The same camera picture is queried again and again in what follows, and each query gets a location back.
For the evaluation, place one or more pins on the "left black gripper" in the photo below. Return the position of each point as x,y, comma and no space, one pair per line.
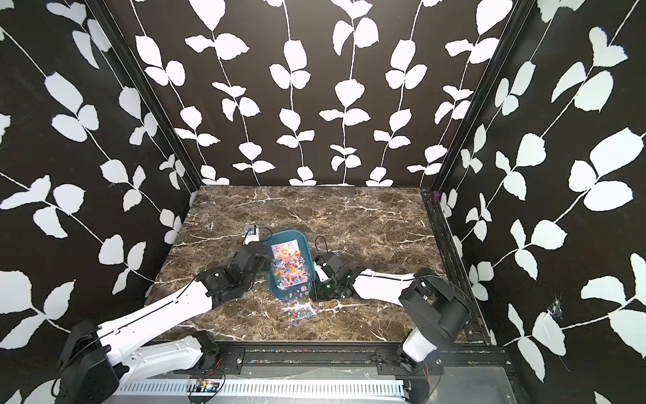
267,266

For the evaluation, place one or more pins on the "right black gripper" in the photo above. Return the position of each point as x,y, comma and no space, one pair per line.
319,294

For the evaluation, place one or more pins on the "teal plastic storage box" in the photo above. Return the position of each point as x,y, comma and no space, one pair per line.
299,291

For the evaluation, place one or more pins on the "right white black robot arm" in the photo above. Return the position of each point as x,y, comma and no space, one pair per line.
438,309

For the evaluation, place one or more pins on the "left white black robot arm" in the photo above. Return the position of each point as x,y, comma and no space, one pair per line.
98,359

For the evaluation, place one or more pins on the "small circuit board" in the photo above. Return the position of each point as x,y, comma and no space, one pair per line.
204,388

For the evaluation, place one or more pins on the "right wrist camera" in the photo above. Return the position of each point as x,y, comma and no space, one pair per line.
321,274

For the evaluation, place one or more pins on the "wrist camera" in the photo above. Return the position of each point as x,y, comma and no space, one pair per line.
250,234
321,274

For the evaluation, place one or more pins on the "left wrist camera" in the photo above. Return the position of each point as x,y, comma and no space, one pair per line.
250,234

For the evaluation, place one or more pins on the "black front mounting rail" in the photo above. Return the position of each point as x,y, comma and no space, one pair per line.
234,356

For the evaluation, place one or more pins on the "white perforated cable duct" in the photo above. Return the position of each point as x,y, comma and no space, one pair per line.
317,389

